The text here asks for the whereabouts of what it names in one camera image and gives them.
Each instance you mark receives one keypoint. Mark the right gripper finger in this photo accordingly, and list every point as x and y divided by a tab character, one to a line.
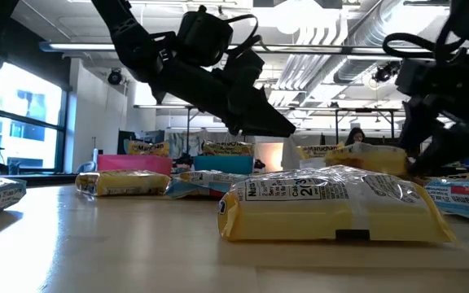
454	154
413	134

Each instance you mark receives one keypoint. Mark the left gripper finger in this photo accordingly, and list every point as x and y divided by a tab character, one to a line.
259	118

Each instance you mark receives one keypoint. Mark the lit orange panel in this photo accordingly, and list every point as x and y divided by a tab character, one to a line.
269	154

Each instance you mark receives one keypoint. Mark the white hanging cloth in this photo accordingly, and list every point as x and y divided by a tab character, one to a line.
290	152

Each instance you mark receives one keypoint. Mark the teal plastic bin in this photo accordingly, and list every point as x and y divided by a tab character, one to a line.
224	164

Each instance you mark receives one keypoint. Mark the person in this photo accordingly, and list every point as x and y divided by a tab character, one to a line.
354	136

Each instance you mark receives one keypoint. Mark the black ceiling spotlight cluster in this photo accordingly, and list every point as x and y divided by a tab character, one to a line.
385	72

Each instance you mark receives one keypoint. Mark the black round ceiling fixture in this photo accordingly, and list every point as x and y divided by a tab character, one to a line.
115	77

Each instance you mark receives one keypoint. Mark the black computer monitor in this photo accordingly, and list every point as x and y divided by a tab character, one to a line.
125	142

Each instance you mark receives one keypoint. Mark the pink plastic bin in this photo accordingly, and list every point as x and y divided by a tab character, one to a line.
137	164

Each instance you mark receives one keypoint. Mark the long ceiling light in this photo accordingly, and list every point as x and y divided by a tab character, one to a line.
75	46

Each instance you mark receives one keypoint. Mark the large office window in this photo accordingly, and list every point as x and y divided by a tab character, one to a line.
27	134

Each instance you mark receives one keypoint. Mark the black metal stand frame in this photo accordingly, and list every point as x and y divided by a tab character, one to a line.
381	110

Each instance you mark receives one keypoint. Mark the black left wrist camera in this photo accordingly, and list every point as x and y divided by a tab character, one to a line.
204	38

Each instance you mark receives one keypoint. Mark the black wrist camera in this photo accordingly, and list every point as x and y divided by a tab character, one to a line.
204	38
415	77

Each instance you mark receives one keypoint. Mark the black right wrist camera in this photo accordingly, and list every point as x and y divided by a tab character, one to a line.
415	77

